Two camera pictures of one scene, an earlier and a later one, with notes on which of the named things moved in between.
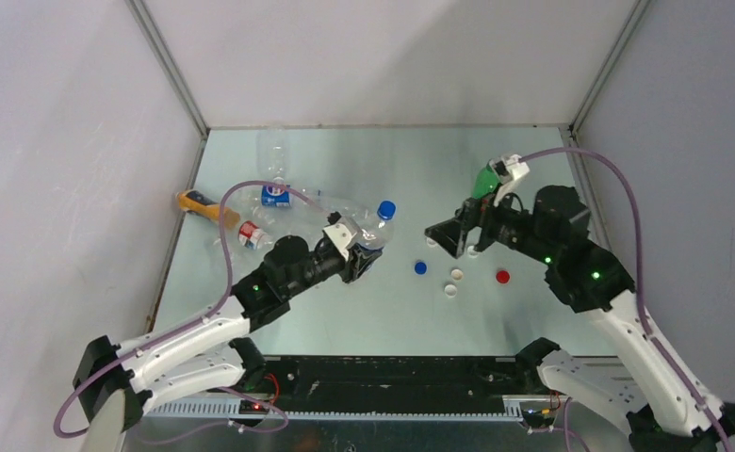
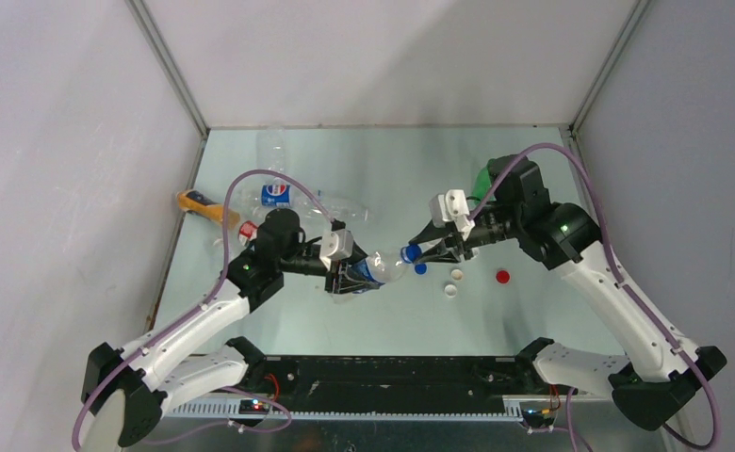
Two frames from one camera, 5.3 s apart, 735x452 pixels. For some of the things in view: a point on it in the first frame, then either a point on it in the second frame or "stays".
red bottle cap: (502, 277) stays
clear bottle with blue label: (288, 202) stays
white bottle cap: (450, 291) stays
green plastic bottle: (486, 182) stays
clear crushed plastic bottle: (371, 232) to (378, 269)
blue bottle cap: (386, 210) to (410, 253)
